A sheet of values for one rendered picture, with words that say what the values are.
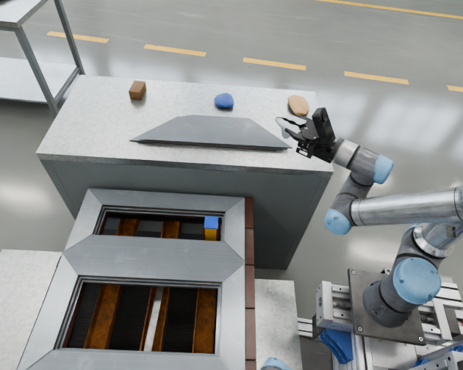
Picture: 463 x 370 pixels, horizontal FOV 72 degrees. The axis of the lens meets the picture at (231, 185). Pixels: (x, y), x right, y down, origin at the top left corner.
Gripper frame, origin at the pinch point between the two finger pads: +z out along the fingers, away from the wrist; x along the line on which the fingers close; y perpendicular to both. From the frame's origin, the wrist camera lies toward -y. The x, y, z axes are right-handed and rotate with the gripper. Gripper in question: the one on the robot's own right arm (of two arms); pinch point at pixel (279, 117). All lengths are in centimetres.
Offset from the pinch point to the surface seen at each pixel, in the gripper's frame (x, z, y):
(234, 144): 11.1, 24.3, 40.4
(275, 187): 11, 1, 57
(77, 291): -74, 40, 52
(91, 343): -86, 27, 66
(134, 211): -35, 49, 58
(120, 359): -81, 9, 49
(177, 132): 2, 50, 39
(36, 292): -84, 58, 59
